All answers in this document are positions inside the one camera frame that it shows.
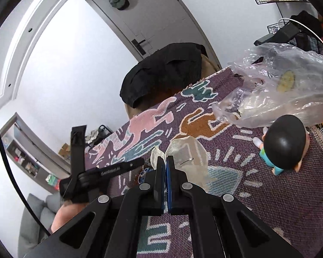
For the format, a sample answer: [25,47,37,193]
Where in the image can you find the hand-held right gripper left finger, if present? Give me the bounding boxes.
[24,156,166,258]

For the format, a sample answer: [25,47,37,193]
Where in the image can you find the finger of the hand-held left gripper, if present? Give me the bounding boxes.
[70,124,88,177]
[96,157,146,180]

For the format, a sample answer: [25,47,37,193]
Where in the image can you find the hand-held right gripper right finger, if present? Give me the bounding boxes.
[166,156,304,258]

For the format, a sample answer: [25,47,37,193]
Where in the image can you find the pile of beaded jewelry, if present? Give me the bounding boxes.
[139,167,152,180]

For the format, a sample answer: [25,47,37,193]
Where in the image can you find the small clear plastic pouch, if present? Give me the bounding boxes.
[150,137,214,183]

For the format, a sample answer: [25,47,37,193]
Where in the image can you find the person's left forearm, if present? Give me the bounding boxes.
[51,200,93,234]

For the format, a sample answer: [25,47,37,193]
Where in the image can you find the brown cardboard box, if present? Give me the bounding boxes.
[58,143,72,158]

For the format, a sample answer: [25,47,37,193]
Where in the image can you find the black shoe rack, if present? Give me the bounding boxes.
[85,124,114,151]

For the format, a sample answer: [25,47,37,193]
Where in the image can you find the grey open shelf unit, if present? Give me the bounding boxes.
[0,112,63,194]

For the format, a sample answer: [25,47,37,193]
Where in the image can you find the grey sofa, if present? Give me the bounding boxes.
[17,192,63,256]

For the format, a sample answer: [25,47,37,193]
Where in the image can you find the printed woven blanket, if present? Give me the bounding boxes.
[85,68,323,258]

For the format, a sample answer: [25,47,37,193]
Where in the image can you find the black jacket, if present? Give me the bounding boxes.
[120,42,208,108]

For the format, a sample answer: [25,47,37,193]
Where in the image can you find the black haired cartoon figurine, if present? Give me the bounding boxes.
[253,114,311,176]

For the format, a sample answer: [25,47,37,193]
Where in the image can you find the tan chair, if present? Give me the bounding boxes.
[124,53,218,121]

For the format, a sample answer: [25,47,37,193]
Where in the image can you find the grey door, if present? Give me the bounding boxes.
[86,0,222,71]

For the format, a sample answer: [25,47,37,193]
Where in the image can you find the grey cap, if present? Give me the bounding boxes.
[109,0,130,11]

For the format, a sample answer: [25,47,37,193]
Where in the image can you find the clear plastic bag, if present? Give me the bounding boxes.
[212,43,323,128]

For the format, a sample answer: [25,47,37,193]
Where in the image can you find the black bag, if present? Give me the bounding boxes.
[290,11,323,54]

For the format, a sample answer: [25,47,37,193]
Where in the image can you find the black cable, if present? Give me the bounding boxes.
[0,112,51,237]

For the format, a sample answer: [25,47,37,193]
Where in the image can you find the black door handle lock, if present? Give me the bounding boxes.
[131,39,146,56]

